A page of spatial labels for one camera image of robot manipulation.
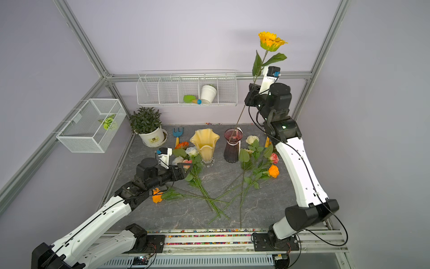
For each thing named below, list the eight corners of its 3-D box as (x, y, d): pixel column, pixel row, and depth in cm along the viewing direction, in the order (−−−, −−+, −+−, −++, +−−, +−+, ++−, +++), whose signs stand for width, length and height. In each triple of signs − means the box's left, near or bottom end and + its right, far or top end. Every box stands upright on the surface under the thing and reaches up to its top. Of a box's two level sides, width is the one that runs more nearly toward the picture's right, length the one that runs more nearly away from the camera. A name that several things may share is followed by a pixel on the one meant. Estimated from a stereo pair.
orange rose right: (269, 177, 95) (271, 175, 92) (267, 167, 99) (268, 164, 97) (278, 177, 95) (280, 175, 92) (276, 166, 99) (277, 164, 97)
